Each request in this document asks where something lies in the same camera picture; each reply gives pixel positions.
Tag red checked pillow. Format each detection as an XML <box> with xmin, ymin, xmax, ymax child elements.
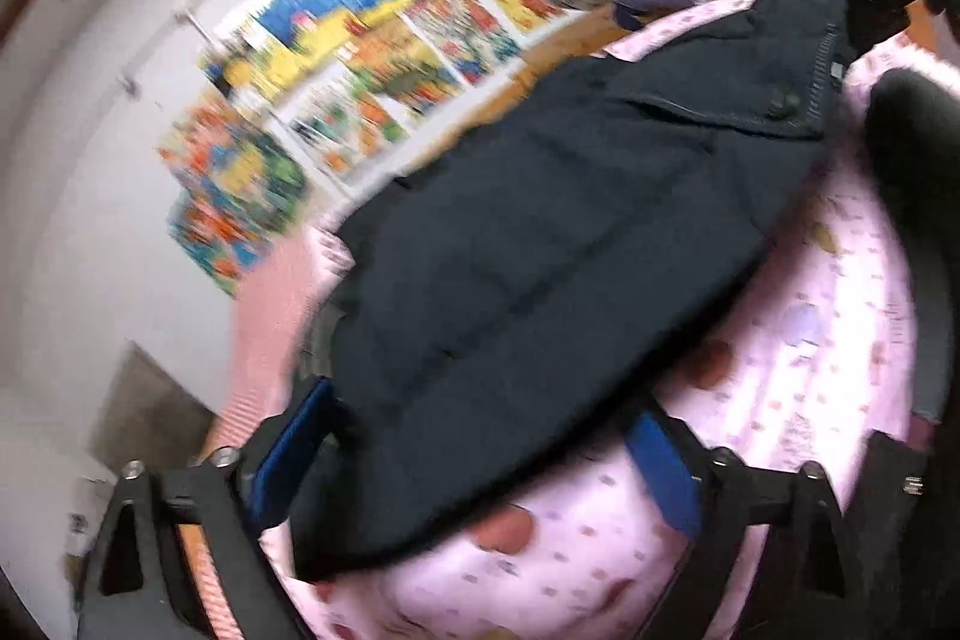
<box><xmin>179</xmin><ymin>227</ymin><xmax>342</xmax><ymax>638</ymax></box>

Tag wooden bed frame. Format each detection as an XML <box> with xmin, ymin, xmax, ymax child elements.
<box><xmin>426</xmin><ymin>0</ymin><xmax>939</xmax><ymax>146</ymax></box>

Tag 2024 dragon drawing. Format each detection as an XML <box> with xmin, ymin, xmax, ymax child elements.
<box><xmin>405</xmin><ymin>0</ymin><xmax>521</xmax><ymax>86</ymax></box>

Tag grey wall panel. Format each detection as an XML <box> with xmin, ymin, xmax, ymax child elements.
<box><xmin>88</xmin><ymin>342</ymin><xmax>215</xmax><ymax>474</ymax></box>

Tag blond boy drawing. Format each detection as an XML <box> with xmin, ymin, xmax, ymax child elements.
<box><xmin>158</xmin><ymin>91</ymin><xmax>313</xmax><ymax>236</ymax></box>

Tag dark navy large coat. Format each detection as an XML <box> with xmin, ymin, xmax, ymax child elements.
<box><xmin>290</xmin><ymin>0</ymin><xmax>854</xmax><ymax>581</ymax></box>

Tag fruit and boat drawing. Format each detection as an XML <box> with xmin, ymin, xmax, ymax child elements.
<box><xmin>281</xmin><ymin>64</ymin><xmax>409</xmax><ymax>182</ymax></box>

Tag pink spotted bed quilt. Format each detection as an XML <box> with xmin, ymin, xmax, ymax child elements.
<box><xmin>224</xmin><ymin>0</ymin><xmax>947</xmax><ymax>640</ymax></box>

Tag red-haired girl drawing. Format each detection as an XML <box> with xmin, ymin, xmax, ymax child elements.
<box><xmin>167</xmin><ymin>190</ymin><xmax>272</xmax><ymax>298</ymax></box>

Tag upper row drawings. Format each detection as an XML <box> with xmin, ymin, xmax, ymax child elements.
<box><xmin>199</xmin><ymin>0</ymin><xmax>412</xmax><ymax>115</ymax></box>

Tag landscape hill drawing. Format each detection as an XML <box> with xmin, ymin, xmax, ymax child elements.
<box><xmin>337</xmin><ymin>16</ymin><xmax>462</xmax><ymax>115</ymax></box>

